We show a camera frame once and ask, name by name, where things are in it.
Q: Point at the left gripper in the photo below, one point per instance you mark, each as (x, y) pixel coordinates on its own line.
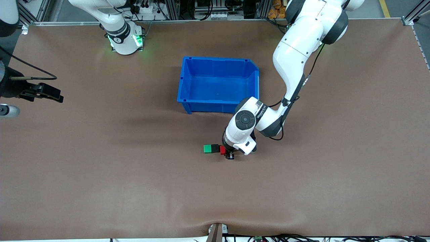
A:
(225, 145)

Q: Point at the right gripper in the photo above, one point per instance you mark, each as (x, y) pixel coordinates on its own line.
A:
(13, 88)

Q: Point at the red cube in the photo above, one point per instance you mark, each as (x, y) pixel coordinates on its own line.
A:
(222, 150)

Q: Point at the green cube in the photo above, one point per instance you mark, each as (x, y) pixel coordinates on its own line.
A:
(207, 149)

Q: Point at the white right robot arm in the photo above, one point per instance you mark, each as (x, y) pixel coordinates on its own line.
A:
(117, 30)

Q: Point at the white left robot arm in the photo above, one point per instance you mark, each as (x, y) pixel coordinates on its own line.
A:
(299, 43)

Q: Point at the black cube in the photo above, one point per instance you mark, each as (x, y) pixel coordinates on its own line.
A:
(215, 148)

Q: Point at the blue plastic storage bin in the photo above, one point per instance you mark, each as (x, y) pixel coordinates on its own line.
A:
(215, 84)

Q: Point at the white terminal block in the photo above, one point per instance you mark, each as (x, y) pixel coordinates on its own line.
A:
(219, 16)

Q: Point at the white power strip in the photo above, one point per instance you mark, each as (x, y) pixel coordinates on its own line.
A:
(147, 9)

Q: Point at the orange snack bags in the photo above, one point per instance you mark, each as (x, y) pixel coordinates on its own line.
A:
(277, 10)

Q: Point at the silver table edge rail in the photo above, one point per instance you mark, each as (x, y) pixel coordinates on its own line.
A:
(168, 21)

